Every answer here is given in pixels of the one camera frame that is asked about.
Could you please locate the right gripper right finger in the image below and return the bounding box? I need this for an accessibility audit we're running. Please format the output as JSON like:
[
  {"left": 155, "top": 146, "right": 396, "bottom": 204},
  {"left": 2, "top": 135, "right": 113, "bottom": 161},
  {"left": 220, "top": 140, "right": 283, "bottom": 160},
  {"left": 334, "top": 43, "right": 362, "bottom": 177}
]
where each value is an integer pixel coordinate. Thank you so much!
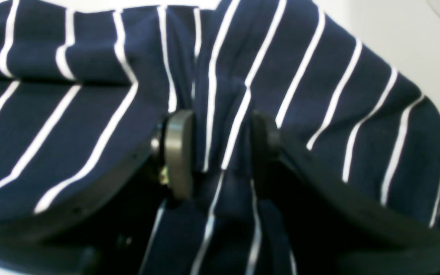
[{"left": 250, "top": 111, "right": 440, "bottom": 275}]

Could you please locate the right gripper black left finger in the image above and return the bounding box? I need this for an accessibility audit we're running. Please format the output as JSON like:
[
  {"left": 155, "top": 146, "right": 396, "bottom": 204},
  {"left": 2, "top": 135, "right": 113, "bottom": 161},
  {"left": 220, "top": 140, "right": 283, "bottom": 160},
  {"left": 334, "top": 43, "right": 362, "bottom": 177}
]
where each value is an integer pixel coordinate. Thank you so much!
[{"left": 0, "top": 110, "right": 194, "bottom": 275}]

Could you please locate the navy white striped t-shirt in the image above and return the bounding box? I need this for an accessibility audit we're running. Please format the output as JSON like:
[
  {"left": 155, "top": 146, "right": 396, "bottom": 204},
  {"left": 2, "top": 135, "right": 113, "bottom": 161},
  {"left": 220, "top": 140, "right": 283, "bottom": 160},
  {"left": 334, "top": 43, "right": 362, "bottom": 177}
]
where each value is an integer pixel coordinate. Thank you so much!
[{"left": 0, "top": 0, "right": 440, "bottom": 275}]

